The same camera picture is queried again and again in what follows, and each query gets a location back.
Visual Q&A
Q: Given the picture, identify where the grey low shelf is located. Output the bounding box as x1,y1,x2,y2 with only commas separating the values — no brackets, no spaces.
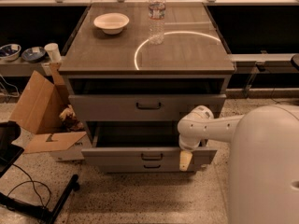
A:
0,58,55,77

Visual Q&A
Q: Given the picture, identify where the black stand left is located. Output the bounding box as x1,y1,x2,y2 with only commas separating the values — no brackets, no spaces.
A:
0,121,79,224

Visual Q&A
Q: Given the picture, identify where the brown stuffed toy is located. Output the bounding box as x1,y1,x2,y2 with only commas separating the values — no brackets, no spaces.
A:
59,105,84,132

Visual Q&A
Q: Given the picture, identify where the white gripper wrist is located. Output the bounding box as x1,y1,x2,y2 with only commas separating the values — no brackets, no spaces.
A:
178,135,200,172

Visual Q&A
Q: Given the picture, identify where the white paper cup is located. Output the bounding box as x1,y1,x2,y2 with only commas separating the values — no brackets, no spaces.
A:
44,43,62,63

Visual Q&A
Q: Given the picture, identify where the dark blue bowl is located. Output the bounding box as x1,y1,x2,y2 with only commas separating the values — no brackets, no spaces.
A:
21,47,46,63

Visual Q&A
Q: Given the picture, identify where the clear plastic water bottle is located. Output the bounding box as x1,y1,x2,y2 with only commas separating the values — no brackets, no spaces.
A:
149,0,166,45

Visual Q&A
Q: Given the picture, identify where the grey top drawer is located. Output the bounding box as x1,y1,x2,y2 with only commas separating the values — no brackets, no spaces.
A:
69,94,226,121

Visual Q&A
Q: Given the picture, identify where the grey drawer cabinet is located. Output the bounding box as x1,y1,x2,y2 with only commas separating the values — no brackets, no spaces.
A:
58,2,236,174

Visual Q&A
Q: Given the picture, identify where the brown cardboard box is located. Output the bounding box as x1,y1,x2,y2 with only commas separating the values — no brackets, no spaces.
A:
10,71,91,161

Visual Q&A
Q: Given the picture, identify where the blue white bowl left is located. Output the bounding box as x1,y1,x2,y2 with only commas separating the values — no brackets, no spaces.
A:
0,44,21,62

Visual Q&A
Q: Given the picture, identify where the grey bottom drawer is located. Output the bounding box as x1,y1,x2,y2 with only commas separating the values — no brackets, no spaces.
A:
97,163,200,174

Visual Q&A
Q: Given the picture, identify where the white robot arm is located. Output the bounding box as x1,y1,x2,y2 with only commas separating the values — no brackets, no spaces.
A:
178,105,299,224

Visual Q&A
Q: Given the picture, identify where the grey drawer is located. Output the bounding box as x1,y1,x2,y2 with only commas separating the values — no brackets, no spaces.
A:
69,94,226,121
81,121,218,168
97,163,200,174

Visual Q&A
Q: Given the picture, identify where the black cable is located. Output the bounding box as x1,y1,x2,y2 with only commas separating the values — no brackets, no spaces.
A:
7,163,52,208

